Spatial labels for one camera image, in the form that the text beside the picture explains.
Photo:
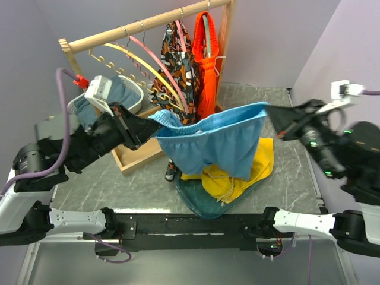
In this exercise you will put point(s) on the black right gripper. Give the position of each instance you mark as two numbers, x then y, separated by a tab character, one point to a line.
288	120

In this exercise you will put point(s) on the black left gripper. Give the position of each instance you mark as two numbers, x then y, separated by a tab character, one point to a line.
143	129

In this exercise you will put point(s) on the yellow hanger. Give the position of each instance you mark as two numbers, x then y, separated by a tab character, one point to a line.
121	71

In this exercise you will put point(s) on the light blue shorts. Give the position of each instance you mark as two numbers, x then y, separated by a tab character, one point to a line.
228	139

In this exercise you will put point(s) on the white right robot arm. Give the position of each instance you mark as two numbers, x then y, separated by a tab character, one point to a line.
350	159

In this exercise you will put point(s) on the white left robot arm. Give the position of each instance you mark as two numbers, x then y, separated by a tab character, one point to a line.
64	145

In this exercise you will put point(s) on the patterned shorts on hanger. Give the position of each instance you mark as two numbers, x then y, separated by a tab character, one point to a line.
184	70

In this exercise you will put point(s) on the orange shorts on hanger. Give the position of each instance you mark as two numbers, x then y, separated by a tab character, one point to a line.
207	99

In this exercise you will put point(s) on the yellow shorts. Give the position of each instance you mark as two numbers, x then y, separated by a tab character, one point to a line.
225	188

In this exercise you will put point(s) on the pink hanger under patterned shorts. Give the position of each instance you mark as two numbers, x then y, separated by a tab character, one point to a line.
181	36

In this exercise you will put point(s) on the green hanger under orange shorts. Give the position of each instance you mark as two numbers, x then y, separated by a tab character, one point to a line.
208	48

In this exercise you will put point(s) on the grey-blue cloth in basket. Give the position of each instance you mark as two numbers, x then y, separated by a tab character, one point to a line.
87	122

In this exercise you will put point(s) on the white plastic basket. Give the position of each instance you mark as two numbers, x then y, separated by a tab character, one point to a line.
123	91

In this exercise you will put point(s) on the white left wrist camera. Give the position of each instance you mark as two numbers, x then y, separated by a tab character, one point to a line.
96	93

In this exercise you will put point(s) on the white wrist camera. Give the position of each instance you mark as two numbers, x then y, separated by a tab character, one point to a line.
343	94
96	93

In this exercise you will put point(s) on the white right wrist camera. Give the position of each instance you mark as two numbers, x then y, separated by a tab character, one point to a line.
343	94

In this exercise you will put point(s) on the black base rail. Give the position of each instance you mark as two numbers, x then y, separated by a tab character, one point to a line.
142	232

